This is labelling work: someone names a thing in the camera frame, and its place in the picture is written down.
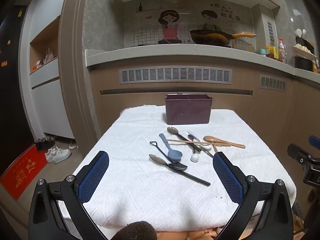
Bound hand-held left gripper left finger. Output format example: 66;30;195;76
27;151;110;240

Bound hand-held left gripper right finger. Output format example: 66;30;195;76
213;152;293;240

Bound white ceramic spoon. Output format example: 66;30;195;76
187;130;212;151

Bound blue plastic spoon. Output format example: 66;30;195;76
159;133;183;161

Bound wooden chopstick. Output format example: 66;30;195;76
166;139;232;146

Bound metal spoon with black handle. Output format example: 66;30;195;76
167;127;202;152
149;154;211;186

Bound purple plastic utensil holder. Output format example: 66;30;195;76
165;94;213;125

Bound white sneaker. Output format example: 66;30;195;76
45;147;63;162
51;149;72;164

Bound wooden kitchen cabinet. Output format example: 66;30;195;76
89;66;320;205

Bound white textured cloth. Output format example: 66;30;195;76
57;105;297;233

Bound black shoes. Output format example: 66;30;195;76
35;139;56;152

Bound dark fuzzy object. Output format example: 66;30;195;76
111;221;157;240

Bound red doormat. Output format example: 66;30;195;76
0;144;48;200

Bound small grey vent grille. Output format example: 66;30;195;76
259;74;287;91

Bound person's legs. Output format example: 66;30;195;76
156;227;220;240

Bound black pot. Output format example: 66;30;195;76
294;56;314;72

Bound white storage cabinet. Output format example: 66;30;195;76
20;0;75;140

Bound black caddy with white spoons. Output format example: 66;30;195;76
295;29;315;54

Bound long grey vent grille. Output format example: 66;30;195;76
119;66;233;84

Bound black fridge with magnets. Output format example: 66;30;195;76
0;5;35;178

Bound pile of small packages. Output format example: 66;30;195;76
31;47;58;72

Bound speckled kitchen countertop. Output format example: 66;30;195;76
85;44;320;85

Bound white wall appliance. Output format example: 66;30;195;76
261;12;275;48

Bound black wok with yellow handle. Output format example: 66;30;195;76
189;29;257;47

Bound cartoon couple wall sticker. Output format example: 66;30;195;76
124;1;252;48

